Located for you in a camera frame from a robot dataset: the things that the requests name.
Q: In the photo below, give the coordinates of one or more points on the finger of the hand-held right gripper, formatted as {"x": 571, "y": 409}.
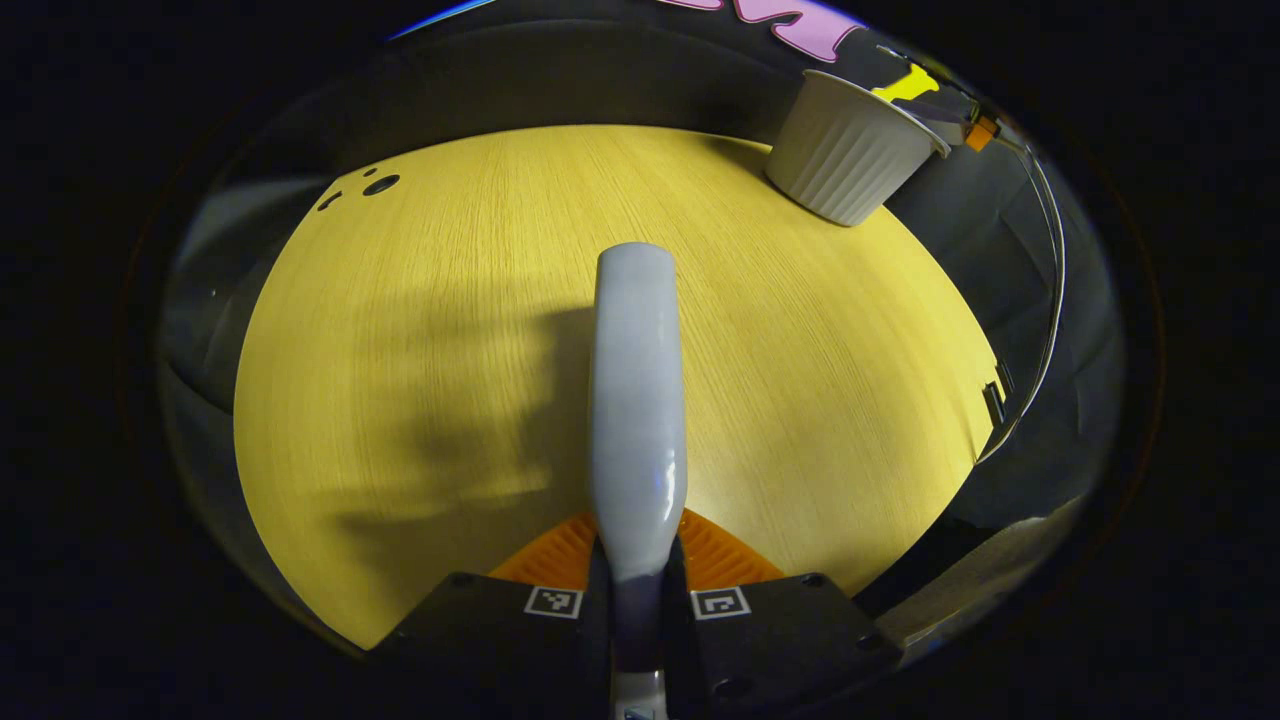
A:
{"x": 982, "y": 133}

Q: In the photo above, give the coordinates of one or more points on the white ribbed garbage bin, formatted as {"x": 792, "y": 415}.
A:
{"x": 840, "y": 150}

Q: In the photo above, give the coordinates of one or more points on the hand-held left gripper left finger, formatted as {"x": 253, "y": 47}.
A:
{"x": 480, "y": 640}

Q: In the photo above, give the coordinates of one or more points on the black backdrop cloth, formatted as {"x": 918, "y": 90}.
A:
{"x": 560, "y": 80}

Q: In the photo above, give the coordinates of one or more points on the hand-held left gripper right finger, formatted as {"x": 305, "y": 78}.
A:
{"x": 790, "y": 640}

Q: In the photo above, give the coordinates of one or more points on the grey dustpan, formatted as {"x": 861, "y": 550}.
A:
{"x": 945, "y": 115}

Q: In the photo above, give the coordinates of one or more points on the small grey broom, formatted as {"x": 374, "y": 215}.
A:
{"x": 638, "y": 400}

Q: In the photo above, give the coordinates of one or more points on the black desk edge bracket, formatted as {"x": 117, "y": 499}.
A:
{"x": 993, "y": 403}
{"x": 1006, "y": 378}

